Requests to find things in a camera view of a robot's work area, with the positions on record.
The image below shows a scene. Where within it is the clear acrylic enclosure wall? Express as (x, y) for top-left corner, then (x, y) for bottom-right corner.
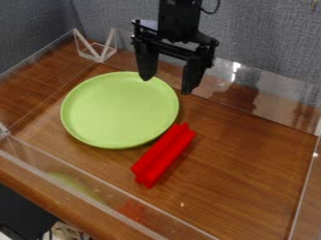
(0, 32), (321, 240)

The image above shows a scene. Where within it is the white power strip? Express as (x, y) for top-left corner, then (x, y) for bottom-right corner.
(39, 221), (91, 240)

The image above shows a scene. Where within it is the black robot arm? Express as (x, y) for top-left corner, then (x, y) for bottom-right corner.
(131, 0), (221, 95)

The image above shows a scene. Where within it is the black cable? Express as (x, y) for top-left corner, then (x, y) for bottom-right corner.
(194, 0), (222, 15)

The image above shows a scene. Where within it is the clear acrylic corner bracket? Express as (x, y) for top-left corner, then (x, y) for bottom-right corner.
(72, 28), (118, 64)

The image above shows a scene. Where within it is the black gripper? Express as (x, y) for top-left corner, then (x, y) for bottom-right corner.
(131, 18), (219, 95)

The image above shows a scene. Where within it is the red plastic block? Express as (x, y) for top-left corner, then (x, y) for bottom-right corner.
(130, 123), (195, 188)

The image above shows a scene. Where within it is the green round plate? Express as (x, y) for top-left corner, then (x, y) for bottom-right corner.
(60, 71), (179, 149)

